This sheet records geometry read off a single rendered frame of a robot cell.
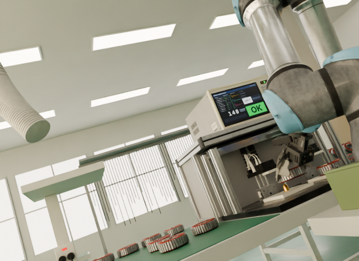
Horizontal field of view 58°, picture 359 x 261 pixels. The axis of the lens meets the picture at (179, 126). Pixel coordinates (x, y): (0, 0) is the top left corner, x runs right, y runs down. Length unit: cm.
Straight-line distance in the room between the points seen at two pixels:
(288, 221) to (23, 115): 155
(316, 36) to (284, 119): 37
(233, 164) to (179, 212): 631
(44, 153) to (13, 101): 574
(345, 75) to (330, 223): 31
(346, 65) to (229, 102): 84
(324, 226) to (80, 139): 731
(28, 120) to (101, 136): 593
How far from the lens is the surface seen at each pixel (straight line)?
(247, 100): 157
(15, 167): 786
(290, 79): 78
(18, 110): 209
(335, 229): 77
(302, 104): 75
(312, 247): 282
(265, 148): 167
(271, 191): 148
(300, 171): 128
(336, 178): 77
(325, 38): 105
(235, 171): 157
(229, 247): 96
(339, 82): 75
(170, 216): 778
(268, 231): 102
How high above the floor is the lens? 88
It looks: 13 degrees up
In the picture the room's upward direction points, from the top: 21 degrees counter-clockwise
